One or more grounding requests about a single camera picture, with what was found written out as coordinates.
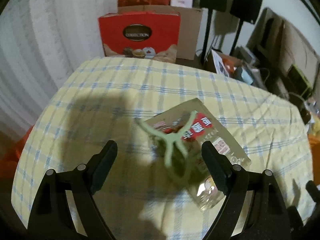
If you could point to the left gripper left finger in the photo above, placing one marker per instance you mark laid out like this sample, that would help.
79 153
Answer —
91 176

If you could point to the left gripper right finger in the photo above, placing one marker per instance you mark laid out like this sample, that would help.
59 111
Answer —
228 178

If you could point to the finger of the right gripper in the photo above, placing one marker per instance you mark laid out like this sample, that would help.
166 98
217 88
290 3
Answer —
296 222
313 191

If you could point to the small snack packet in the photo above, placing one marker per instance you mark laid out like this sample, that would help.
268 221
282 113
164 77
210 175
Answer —
206 127

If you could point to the green plastic clip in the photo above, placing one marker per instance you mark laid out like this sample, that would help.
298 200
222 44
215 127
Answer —
171 140

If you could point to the orange plastic basket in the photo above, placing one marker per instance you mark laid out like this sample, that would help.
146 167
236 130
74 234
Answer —
314 145

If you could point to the yellow plaid tablecloth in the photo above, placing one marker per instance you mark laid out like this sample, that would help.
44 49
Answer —
112 98

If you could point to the orange plastic bag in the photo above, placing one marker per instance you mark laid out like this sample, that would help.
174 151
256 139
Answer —
10 160

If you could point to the green black power station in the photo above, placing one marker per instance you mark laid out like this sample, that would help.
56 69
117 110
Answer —
299 81

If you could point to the brown cardboard box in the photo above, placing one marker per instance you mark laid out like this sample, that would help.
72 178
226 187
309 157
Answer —
189 27

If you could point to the brown sofa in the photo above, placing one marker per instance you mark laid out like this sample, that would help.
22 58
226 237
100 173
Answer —
278 44

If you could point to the red gift box front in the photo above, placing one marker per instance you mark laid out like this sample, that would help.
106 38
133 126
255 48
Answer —
141 34

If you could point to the right black speaker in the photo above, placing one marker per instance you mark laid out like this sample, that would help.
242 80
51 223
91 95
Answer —
245 11

